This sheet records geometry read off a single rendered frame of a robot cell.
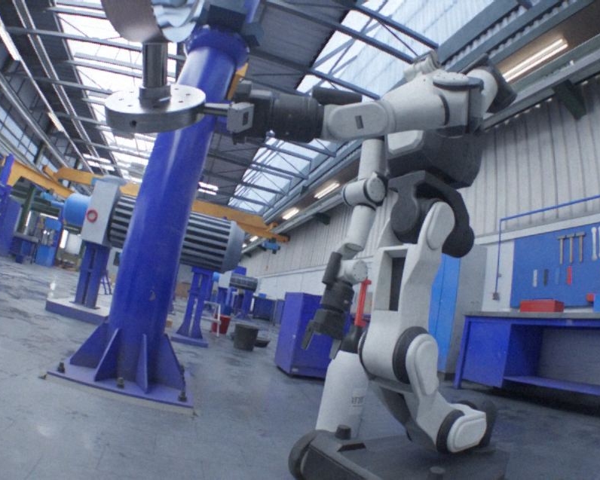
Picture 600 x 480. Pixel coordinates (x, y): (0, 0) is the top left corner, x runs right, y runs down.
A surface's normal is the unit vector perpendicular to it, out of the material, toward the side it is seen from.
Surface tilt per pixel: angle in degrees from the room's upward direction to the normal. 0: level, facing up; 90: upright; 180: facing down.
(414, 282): 115
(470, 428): 90
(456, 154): 101
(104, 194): 90
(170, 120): 124
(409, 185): 91
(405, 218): 91
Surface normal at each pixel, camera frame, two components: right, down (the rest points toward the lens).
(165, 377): -0.06, -0.21
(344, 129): 0.07, 0.24
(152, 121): 0.29, 0.63
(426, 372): 0.53, -0.07
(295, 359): 0.33, -0.13
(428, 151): -0.33, 0.15
